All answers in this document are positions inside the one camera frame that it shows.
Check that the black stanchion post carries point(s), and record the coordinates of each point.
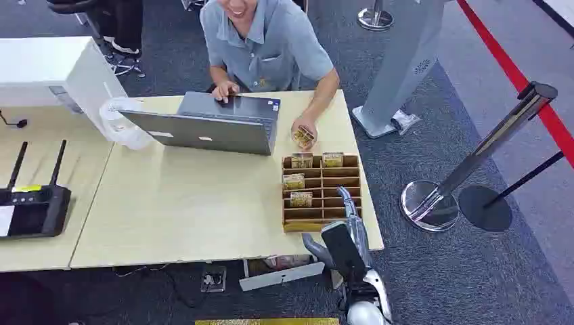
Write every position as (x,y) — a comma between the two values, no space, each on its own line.
(484,208)

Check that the stack of yellow cards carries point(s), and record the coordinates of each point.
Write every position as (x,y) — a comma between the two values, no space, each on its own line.
(304,137)

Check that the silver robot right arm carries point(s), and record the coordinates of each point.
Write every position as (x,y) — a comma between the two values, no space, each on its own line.
(374,296)

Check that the person's right hand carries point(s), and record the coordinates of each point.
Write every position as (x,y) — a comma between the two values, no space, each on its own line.
(224,90)

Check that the clear plastic bag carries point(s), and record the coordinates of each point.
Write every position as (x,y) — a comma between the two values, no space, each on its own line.
(121,130)

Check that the white board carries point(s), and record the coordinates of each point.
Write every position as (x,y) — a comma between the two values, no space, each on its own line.
(280,276)

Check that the black router with antennas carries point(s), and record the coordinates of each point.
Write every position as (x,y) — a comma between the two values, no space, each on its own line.
(31,211)

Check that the person's left hand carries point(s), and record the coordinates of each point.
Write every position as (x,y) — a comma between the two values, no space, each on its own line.
(305,123)

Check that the person's legs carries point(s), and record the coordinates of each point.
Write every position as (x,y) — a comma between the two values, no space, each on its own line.
(123,27)

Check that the chrome stanchion post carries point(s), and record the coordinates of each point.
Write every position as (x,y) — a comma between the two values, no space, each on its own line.
(471,166)

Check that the black office chair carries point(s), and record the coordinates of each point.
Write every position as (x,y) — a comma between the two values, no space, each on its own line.
(89,18)

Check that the white cabinet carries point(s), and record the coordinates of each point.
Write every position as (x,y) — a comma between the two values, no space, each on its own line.
(45,67)

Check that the grey kiosk stand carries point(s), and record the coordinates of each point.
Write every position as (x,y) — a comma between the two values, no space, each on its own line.
(399,67)

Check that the person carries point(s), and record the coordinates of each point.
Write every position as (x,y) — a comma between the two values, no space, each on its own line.
(269,45)

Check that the chrome stanchion base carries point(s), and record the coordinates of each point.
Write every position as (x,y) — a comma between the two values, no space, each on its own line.
(375,19)

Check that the grey laptop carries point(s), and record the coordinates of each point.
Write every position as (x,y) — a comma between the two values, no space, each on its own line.
(215,130)

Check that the red barrier belt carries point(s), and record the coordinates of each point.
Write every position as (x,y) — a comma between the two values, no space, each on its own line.
(511,71)

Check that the yellow card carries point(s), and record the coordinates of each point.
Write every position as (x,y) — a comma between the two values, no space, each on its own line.
(333,159)
(302,160)
(293,181)
(301,199)

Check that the floor power socket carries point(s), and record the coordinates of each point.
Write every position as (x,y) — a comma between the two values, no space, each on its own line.
(213,279)

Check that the wooden card box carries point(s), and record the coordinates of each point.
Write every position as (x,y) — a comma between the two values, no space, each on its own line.
(334,197)

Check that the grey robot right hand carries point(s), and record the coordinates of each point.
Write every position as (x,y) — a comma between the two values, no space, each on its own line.
(343,251)

